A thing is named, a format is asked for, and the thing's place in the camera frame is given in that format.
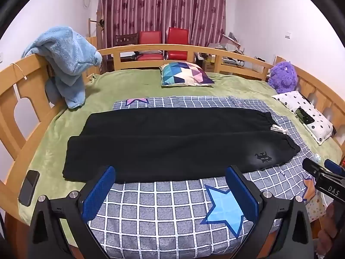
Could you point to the wooden coat rack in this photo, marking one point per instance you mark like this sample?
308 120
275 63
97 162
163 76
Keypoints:
89 29

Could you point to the person's right hand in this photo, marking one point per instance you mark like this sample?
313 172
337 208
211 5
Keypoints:
330 229

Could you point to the pile of cardboard boxes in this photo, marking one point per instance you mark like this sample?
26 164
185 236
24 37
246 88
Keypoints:
225 44

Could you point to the dark wooden chair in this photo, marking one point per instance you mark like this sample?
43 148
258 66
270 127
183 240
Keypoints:
125 39

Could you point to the purple plush toy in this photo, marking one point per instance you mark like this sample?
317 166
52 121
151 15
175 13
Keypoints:
283 77

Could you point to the small white plastic object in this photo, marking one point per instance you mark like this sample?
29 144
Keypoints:
317 157

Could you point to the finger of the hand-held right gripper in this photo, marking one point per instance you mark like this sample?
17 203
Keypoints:
333 165
312 167

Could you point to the maroon striped curtain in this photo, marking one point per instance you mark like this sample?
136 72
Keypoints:
161 5

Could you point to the light blue plush blanket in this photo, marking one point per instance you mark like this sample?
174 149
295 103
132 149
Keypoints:
64 51

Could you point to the red chair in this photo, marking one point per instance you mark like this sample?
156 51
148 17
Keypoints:
149 37
178 35

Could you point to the wooden bed frame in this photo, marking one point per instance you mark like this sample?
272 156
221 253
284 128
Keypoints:
188 49

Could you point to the white flower print pillow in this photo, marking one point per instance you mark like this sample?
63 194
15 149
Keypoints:
288 99

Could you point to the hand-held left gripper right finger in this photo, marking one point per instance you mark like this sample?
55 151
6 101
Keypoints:
242 194

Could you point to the star print cloth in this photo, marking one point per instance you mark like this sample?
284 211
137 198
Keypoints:
315 207

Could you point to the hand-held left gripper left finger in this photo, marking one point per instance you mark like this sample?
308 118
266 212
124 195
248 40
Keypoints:
98 194

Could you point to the black phone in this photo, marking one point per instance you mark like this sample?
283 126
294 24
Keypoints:
28 187

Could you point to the dark phone with green case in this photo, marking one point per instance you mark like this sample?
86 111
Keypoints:
304 116

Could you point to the white wall switch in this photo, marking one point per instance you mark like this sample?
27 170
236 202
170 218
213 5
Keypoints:
288 35

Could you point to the geometric pattern pillow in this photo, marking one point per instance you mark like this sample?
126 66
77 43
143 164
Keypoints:
186 74

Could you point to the green bed sheet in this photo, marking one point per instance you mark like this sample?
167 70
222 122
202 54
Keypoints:
121 89

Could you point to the grey checked blanket blue stars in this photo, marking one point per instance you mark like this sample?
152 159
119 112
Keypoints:
161 207

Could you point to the black pants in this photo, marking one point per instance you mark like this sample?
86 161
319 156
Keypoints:
161 145

